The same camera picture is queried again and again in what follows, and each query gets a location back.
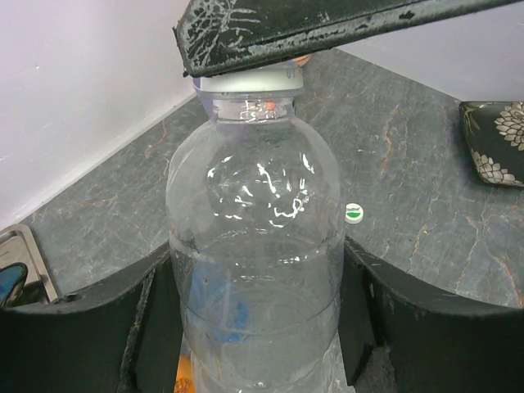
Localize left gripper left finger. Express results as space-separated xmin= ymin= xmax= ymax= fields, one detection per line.
xmin=1 ymin=245 xmax=183 ymax=392

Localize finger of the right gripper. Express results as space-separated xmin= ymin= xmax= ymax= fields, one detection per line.
xmin=173 ymin=0 xmax=512 ymax=78

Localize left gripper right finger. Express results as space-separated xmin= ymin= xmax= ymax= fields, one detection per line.
xmin=338 ymin=237 xmax=523 ymax=392

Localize Pocari Sweat bottle cap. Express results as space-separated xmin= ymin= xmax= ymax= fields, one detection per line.
xmin=192 ymin=63 xmax=305 ymax=99

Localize green white bottle cap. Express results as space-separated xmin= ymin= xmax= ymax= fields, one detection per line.
xmin=345 ymin=202 xmax=364 ymax=224

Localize clear Pocari Sweat bottle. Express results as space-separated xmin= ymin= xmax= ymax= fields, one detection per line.
xmin=166 ymin=89 xmax=345 ymax=392

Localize orange drink bottle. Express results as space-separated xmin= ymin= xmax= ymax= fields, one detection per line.
xmin=174 ymin=355 xmax=195 ymax=393

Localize blue water bottle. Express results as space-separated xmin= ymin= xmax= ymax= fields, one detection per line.
xmin=187 ymin=266 xmax=250 ymax=344

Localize red white floral bowl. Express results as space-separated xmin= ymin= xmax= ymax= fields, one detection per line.
xmin=293 ymin=54 xmax=312 ymax=68

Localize blue star-shaped dish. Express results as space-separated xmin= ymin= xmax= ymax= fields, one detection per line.
xmin=0 ymin=262 xmax=28 ymax=308

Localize metal tray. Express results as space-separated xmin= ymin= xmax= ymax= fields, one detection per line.
xmin=1 ymin=224 xmax=58 ymax=306

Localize black floral rectangular dish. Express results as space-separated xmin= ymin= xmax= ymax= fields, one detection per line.
xmin=459 ymin=101 xmax=523 ymax=187

